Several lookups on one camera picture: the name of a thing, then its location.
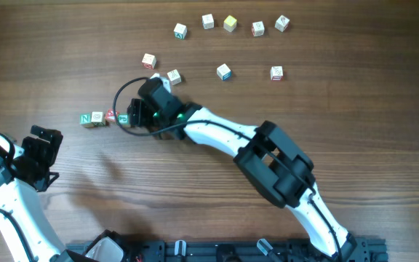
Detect green picture block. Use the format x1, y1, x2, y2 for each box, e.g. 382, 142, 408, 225
118, 114, 131, 128

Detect wooden block far right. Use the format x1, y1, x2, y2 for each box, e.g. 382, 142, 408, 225
275, 15, 290, 32

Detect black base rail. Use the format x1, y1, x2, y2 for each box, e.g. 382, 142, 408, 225
65, 238, 389, 262

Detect wooden block red stripes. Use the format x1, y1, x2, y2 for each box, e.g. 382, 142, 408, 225
167, 69, 182, 86

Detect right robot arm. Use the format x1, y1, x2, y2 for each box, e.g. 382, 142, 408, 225
129, 76, 355, 261

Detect wooden block teal side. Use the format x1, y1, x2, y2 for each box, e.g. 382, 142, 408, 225
174, 23, 188, 40

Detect left camera cable black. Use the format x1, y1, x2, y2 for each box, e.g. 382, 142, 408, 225
0, 209, 36, 262

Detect wooden block red left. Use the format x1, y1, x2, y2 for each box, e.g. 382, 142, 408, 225
142, 53, 157, 69

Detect green N block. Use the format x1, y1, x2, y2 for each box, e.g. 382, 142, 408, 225
79, 114, 95, 128

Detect camera cable black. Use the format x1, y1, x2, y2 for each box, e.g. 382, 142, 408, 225
0, 209, 36, 262
112, 76, 343, 262

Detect wooden block blue side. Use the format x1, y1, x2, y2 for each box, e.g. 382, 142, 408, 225
216, 63, 232, 81

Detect yellow wooden block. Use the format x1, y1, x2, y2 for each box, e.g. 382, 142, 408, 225
223, 15, 237, 32

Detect wooden block red picture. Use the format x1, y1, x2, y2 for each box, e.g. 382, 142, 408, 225
252, 21, 265, 37

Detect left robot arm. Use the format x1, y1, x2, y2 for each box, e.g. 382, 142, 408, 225
0, 125, 126, 261

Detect white wooden block top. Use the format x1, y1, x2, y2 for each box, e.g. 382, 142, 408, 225
201, 14, 215, 29

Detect plain wooden block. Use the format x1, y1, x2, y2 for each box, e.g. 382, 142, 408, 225
91, 111, 106, 127

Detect wooden block red bottom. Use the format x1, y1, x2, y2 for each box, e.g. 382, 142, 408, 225
270, 66, 284, 81

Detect red A block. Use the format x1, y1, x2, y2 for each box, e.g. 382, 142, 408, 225
105, 108, 119, 123

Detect right camera cable black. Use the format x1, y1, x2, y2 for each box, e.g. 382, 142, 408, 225
112, 76, 343, 262

